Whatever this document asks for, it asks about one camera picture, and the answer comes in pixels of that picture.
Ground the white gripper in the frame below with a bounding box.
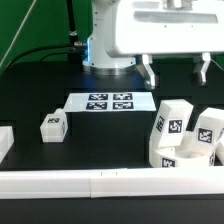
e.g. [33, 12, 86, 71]
[105, 0, 224, 90]

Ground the white round stool seat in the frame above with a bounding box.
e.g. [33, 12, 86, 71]
[149, 131, 224, 168]

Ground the white marker sheet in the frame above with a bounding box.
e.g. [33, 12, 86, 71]
[64, 92, 156, 112]

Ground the white front barrier bar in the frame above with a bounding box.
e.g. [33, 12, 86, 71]
[0, 166, 224, 199]

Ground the white left barrier block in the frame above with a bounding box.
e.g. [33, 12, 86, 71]
[0, 126, 14, 163]

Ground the black cable bundle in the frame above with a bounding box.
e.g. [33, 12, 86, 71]
[0, 0, 88, 73]

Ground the white thin cable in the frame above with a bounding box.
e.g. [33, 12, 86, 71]
[0, 0, 38, 69]

